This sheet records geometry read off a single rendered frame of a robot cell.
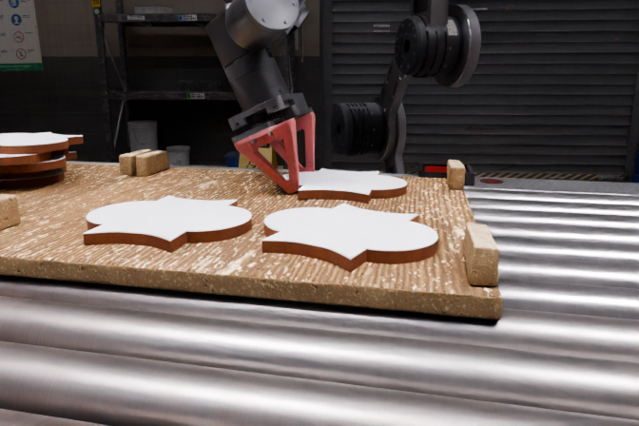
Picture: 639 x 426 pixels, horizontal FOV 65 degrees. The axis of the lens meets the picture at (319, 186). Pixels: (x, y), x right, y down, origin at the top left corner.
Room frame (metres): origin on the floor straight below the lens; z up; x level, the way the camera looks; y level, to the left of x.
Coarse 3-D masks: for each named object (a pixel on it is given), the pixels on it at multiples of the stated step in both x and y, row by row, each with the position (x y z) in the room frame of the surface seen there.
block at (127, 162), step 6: (138, 150) 0.67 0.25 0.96; (144, 150) 0.68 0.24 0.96; (150, 150) 0.68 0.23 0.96; (120, 156) 0.63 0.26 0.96; (126, 156) 0.63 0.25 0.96; (132, 156) 0.64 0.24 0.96; (120, 162) 0.63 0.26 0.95; (126, 162) 0.63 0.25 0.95; (132, 162) 0.63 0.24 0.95; (120, 168) 0.63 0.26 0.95; (126, 168) 0.63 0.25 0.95; (132, 168) 0.63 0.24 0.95; (126, 174) 0.63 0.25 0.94; (132, 174) 0.63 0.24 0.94
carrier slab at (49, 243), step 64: (128, 192) 0.54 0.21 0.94; (192, 192) 0.54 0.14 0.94; (256, 192) 0.54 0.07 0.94; (448, 192) 0.54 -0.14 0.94; (0, 256) 0.34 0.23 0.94; (64, 256) 0.34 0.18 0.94; (128, 256) 0.34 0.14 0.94; (192, 256) 0.34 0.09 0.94; (256, 256) 0.34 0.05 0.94; (448, 256) 0.34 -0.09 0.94
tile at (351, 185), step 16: (288, 176) 0.57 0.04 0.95; (304, 176) 0.57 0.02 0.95; (320, 176) 0.57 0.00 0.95; (336, 176) 0.57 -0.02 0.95; (352, 176) 0.57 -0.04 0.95; (368, 176) 0.57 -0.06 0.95; (384, 176) 0.58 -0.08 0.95; (304, 192) 0.50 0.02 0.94; (320, 192) 0.51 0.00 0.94; (336, 192) 0.50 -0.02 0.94; (352, 192) 0.50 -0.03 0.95; (368, 192) 0.49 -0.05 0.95; (384, 192) 0.51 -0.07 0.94; (400, 192) 0.52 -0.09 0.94
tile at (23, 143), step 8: (0, 136) 0.62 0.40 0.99; (8, 136) 0.62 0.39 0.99; (16, 136) 0.62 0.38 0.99; (24, 136) 0.62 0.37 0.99; (32, 136) 0.62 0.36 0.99; (40, 136) 0.62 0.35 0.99; (48, 136) 0.62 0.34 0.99; (56, 136) 0.62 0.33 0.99; (64, 136) 0.62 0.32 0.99; (72, 136) 0.62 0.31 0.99; (80, 136) 0.63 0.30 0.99; (0, 144) 0.55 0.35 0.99; (8, 144) 0.55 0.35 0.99; (16, 144) 0.55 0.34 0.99; (24, 144) 0.55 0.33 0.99; (32, 144) 0.55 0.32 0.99; (40, 144) 0.55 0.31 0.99; (48, 144) 0.56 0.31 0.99; (56, 144) 0.57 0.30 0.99; (64, 144) 0.58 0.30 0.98; (72, 144) 0.62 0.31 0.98; (0, 152) 0.54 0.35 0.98; (8, 152) 0.54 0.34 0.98; (16, 152) 0.54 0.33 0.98; (24, 152) 0.54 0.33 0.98; (32, 152) 0.55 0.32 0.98; (40, 152) 0.55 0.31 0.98
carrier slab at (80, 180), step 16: (80, 176) 0.63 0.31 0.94; (96, 176) 0.63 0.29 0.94; (112, 176) 0.63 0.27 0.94; (128, 176) 0.63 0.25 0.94; (0, 192) 0.54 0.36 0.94; (16, 192) 0.54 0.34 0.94; (32, 192) 0.54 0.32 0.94; (48, 192) 0.54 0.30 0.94; (64, 192) 0.54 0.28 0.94; (80, 192) 0.54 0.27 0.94; (32, 208) 0.47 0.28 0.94
